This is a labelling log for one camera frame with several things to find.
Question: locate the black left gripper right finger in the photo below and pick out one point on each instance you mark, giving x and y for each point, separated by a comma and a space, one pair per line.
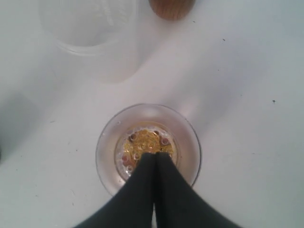
177, 205

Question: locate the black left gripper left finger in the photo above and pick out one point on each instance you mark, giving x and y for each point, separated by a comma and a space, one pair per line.
132, 205

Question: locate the coins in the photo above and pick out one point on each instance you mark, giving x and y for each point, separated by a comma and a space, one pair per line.
147, 138

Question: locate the clear plastic shaker cup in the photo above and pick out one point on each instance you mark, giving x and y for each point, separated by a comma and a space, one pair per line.
190, 154

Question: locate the brown wooden cup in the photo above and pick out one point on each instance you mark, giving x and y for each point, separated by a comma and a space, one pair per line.
171, 10

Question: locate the translucent white plastic container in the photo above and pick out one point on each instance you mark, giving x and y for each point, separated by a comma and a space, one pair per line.
101, 36

